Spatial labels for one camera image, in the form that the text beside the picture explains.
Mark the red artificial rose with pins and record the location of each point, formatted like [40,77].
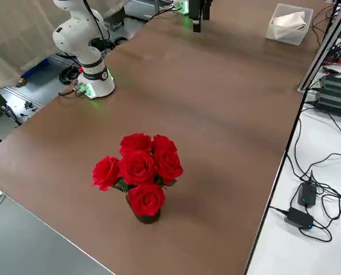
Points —
[137,167]
[165,146]
[135,143]
[168,167]
[146,200]
[105,172]

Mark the cream tablecloth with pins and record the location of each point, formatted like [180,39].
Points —
[290,23]

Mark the clear plastic box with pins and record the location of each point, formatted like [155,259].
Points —
[285,40]

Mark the usb hub with plugs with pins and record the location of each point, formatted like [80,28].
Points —
[335,55]

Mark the black power adapter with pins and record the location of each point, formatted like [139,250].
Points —
[299,217]
[307,194]

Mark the black finned electronics box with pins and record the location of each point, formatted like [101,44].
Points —
[335,94]

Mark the aluminium camera post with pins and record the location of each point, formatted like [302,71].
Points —
[325,43]

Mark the dark flower vase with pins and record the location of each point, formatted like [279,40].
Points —
[147,219]

